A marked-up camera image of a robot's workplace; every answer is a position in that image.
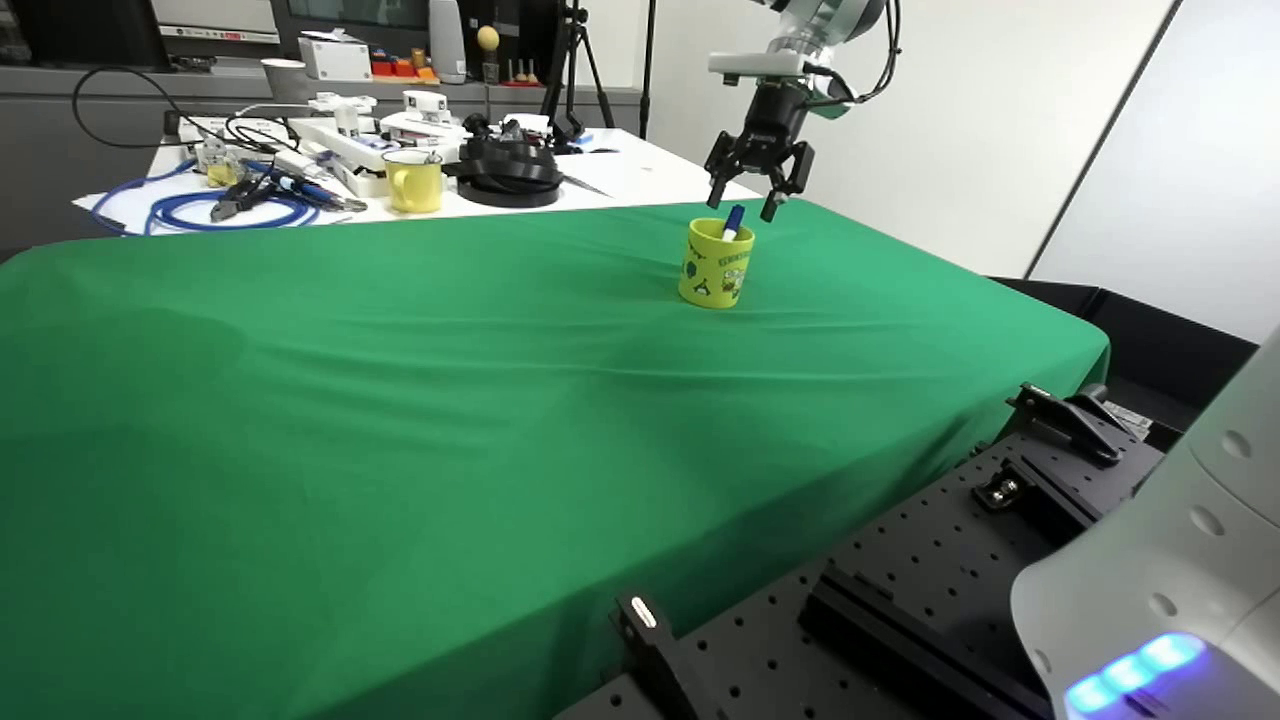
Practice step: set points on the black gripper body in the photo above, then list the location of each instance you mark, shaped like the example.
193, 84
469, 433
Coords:
779, 124

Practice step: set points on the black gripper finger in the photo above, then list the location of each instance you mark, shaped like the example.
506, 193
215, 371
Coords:
784, 172
716, 161

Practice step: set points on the blue and white marker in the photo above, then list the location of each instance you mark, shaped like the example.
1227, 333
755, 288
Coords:
734, 217

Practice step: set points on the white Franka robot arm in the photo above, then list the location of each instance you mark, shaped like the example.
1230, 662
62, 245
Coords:
1174, 562

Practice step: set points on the yellow cartoon print mug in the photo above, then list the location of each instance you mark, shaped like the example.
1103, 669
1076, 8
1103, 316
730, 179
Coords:
713, 275

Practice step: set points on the thin black pole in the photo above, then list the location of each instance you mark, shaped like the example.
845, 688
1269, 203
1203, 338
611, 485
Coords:
651, 65

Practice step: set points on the thin grey pen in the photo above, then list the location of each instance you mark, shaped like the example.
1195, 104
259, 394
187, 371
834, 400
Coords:
580, 180

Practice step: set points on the yellow ball on stand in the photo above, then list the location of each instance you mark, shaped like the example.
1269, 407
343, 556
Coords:
488, 39

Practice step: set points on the white cylinder speaker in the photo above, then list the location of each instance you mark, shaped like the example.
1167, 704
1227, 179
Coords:
451, 40

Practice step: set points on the small pale yellow cup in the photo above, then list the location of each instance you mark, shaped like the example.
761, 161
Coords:
415, 180

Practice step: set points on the slanted black pole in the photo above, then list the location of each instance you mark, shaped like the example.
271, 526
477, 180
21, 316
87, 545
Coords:
1104, 137

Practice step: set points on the small red items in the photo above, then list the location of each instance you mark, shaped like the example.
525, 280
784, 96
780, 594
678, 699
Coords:
401, 65

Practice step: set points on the white device clutter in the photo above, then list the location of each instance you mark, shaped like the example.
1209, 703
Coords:
332, 133

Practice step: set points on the white container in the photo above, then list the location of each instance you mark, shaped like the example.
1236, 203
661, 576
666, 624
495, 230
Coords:
332, 58

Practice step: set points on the green tablecloth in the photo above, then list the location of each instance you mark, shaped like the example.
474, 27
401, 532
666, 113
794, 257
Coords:
401, 440

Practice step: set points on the black perforated breadboard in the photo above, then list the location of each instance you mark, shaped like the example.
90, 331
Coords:
907, 585

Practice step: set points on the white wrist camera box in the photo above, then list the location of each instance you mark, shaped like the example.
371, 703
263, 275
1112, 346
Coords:
764, 60

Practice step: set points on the black camera tripod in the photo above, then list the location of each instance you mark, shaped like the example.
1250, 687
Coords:
573, 54

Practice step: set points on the black clamp bracket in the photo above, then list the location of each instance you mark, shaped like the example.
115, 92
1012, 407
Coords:
1080, 421

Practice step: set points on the small black camera mount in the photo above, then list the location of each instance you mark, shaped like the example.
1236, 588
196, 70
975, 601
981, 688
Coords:
655, 644

